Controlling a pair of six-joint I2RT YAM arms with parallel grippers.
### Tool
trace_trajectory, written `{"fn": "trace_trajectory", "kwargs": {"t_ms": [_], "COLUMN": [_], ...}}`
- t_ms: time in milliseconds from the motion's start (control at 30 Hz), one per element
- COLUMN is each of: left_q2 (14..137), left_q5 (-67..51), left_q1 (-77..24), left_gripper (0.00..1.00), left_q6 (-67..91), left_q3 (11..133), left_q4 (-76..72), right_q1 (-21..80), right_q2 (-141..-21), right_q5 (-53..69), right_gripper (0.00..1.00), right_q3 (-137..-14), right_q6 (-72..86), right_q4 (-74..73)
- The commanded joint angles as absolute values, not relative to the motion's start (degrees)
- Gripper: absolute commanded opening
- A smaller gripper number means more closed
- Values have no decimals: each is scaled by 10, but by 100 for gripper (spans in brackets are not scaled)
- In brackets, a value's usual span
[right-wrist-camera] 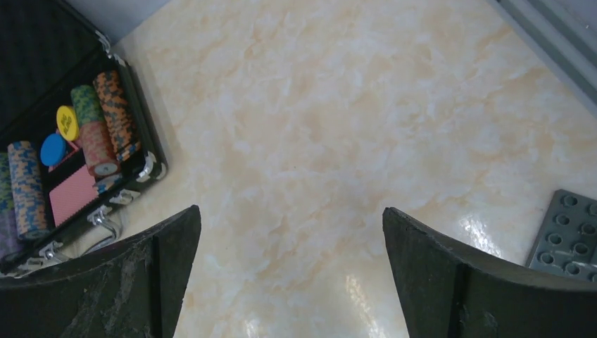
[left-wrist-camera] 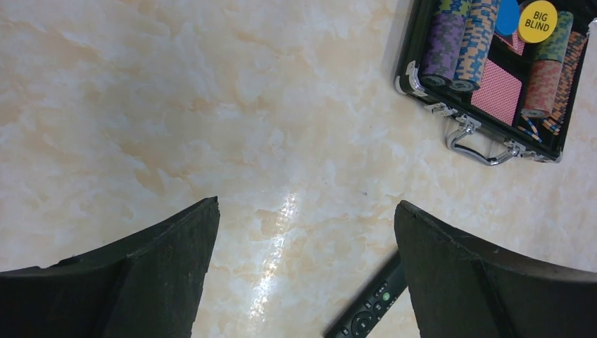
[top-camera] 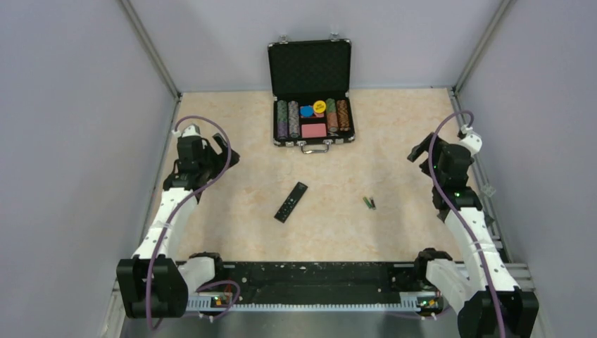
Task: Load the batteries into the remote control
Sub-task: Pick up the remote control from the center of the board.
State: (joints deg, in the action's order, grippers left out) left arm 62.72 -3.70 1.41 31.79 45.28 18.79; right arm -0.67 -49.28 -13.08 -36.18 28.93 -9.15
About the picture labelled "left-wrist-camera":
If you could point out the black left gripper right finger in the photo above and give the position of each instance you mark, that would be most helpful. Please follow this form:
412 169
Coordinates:
464 286

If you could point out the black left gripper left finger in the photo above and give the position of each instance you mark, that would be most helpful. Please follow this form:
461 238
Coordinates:
147 284

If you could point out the black remote control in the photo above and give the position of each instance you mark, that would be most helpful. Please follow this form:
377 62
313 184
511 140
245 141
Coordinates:
372 302

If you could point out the red playing card deck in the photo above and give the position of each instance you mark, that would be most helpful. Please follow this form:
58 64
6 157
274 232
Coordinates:
498 94

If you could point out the black poker chip case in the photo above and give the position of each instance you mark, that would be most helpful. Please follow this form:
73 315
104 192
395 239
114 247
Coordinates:
480 136

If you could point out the green red chip stack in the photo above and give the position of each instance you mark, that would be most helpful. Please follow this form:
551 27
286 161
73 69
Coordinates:
546 69

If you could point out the orange black chip stack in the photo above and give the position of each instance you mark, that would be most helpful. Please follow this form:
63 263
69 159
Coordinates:
575 47

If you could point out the purple green chip stack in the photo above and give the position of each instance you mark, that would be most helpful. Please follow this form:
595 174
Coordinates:
438 63

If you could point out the blue dealer button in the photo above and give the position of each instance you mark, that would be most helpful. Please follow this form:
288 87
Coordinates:
508 17

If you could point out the orange blue chip stack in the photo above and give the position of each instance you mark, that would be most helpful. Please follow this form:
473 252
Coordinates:
474 49

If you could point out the yellow big blind button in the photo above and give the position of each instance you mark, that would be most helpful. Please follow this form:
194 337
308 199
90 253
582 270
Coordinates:
537 21

